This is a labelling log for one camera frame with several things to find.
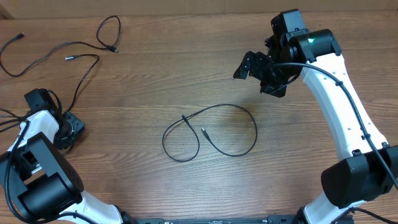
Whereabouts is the black usb cable removed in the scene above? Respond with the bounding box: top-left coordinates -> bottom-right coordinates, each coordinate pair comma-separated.
1,15 -> 121,78

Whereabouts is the black usb cable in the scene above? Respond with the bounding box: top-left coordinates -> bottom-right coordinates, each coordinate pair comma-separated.
161,103 -> 259,163
58,54 -> 101,156

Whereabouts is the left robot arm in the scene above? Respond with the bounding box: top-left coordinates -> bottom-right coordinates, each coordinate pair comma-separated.
1,89 -> 134,224

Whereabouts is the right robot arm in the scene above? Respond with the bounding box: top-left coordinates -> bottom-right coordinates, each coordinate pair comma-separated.
234,9 -> 397,223

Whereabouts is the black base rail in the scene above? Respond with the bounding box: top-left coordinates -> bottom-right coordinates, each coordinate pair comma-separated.
132,215 -> 303,224

